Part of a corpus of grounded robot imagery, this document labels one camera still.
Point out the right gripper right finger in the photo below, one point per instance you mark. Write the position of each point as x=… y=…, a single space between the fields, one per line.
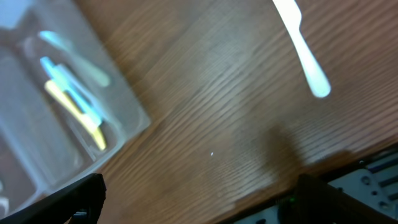
x=316 y=202

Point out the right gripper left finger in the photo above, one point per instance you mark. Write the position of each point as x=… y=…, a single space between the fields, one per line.
x=80 y=202

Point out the cream plastic knife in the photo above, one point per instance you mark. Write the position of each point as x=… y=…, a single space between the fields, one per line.
x=84 y=119

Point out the pale blue plastic knife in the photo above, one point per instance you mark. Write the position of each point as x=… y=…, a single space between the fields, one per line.
x=82 y=63

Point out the light blue plastic knife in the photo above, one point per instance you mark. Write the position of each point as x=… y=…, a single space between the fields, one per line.
x=54 y=74

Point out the grey blue plastic knife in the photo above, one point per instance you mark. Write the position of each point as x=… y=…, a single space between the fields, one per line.
x=291 y=16

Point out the white plastic knife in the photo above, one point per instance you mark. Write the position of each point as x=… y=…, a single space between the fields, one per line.
x=84 y=98

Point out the right clear plastic container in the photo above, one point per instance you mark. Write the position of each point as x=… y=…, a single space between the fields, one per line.
x=43 y=147

